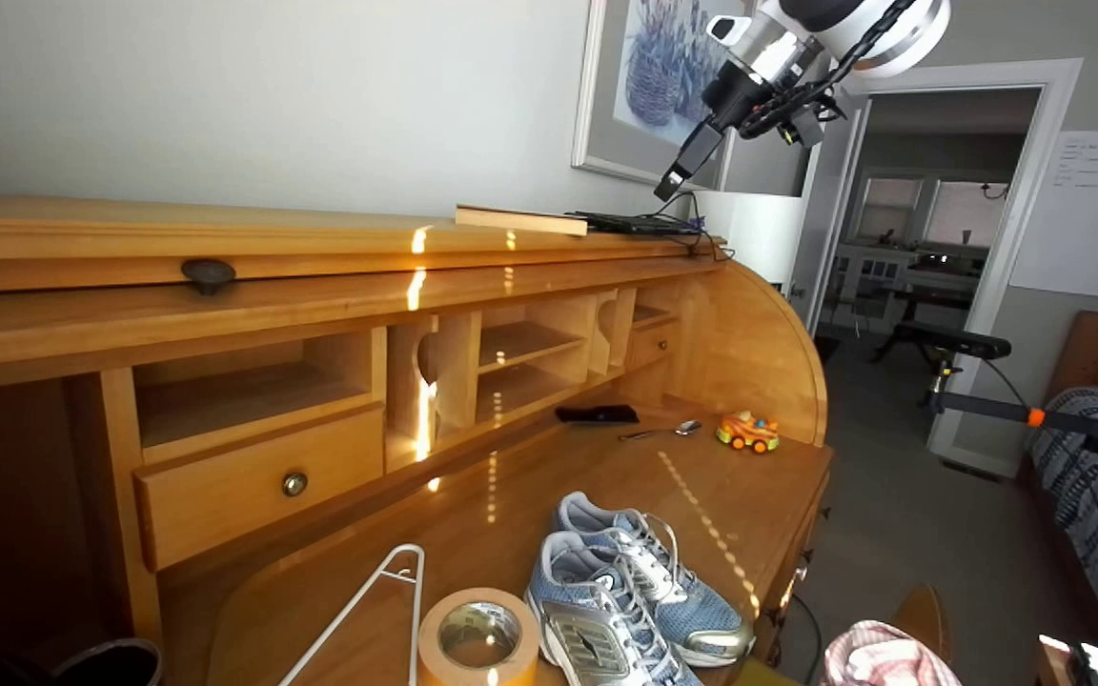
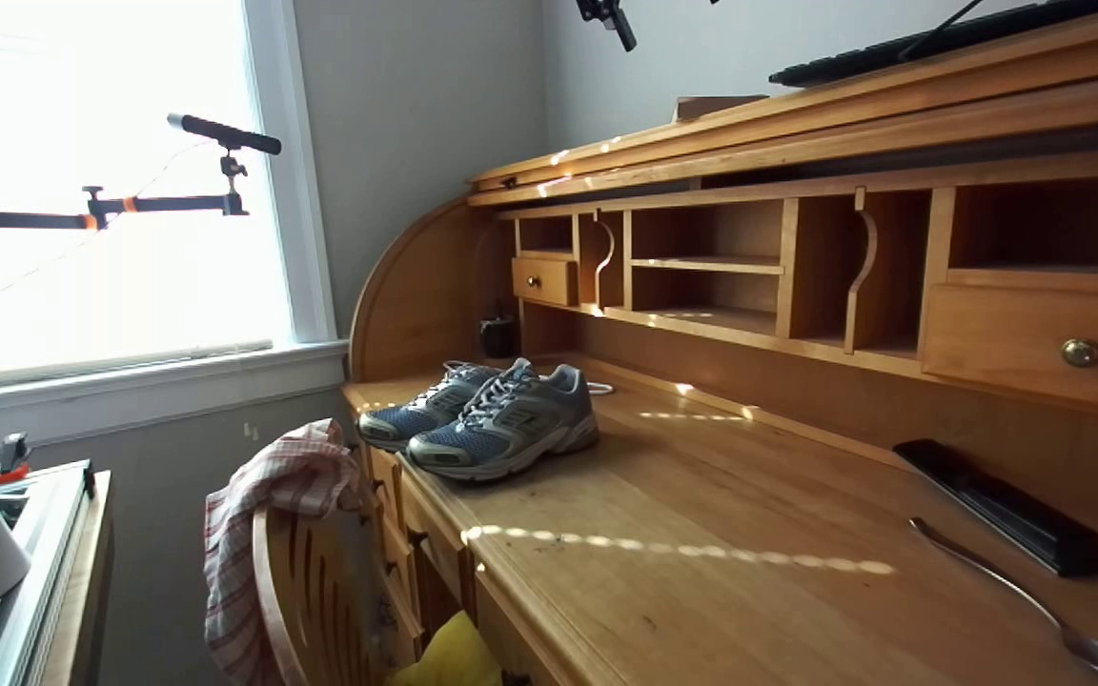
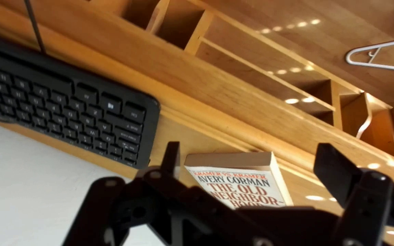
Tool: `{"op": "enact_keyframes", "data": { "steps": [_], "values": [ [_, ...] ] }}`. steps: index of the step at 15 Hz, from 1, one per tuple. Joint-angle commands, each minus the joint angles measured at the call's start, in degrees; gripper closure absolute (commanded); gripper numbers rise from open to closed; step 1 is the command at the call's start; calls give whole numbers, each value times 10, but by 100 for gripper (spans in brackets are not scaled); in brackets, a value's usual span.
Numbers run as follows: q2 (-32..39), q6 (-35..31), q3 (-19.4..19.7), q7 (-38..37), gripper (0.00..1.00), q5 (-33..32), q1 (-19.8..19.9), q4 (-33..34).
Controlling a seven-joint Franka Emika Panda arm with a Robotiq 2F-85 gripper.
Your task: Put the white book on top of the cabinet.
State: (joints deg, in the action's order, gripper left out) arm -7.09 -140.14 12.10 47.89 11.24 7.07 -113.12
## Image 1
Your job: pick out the wooden roll-top desk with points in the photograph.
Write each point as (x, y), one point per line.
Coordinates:
(602, 509)

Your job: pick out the cluttered background table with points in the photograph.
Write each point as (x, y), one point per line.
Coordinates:
(932, 269)

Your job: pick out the wooden desk drawer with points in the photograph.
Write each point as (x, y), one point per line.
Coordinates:
(232, 498)

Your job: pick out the metal spoon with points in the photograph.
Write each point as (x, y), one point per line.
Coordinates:
(689, 427)

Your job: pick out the orange toy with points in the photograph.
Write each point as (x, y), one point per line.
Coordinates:
(749, 432)

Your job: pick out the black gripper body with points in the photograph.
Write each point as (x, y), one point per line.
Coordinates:
(735, 96)

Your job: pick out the black stereo camera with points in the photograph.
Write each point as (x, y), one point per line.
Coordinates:
(970, 344)

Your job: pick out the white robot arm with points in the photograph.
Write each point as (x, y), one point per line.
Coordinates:
(894, 30)

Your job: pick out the blue grey sneaker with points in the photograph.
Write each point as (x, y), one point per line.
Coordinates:
(588, 621)
(689, 609)

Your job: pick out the black round container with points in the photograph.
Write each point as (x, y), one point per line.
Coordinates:
(105, 662)

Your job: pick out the whiteboard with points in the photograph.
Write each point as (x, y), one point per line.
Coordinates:
(1095, 216)

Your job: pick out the framed blue flower picture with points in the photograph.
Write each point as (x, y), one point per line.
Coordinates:
(651, 76)

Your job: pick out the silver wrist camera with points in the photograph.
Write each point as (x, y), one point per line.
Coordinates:
(726, 28)

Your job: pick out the black computer keyboard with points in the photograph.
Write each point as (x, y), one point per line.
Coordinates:
(640, 226)

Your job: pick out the brass drawer knob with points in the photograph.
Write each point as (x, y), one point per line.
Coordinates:
(294, 485)

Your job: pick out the pink striped cloth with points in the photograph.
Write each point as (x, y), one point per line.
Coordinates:
(878, 654)

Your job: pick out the wooden chair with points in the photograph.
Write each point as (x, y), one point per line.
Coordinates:
(921, 615)

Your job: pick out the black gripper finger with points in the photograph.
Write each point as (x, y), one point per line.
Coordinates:
(709, 141)
(675, 170)

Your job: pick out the black remote control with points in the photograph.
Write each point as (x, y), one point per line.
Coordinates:
(598, 411)

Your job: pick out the white side table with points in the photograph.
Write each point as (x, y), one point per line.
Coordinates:
(1089, 665)

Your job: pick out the white paper card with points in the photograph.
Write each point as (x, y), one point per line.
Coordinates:
(526, 222)

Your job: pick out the beige tape roll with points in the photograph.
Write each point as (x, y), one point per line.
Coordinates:
(428, 643)

